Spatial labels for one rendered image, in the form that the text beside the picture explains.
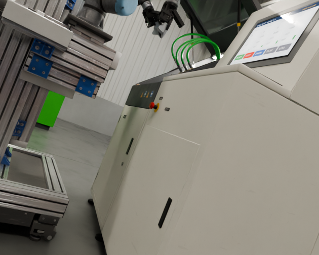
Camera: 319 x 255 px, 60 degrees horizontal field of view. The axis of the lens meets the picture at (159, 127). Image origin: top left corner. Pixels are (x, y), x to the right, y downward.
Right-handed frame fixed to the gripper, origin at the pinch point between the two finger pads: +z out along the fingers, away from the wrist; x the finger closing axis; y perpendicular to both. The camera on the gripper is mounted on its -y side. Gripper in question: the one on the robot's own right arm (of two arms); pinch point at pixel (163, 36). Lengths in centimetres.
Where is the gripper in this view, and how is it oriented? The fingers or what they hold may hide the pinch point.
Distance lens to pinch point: 179.1
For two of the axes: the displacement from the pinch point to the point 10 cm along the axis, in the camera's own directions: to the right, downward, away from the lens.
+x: 3.2, 1.1, -9.4
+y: -8.7, -3.6, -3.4
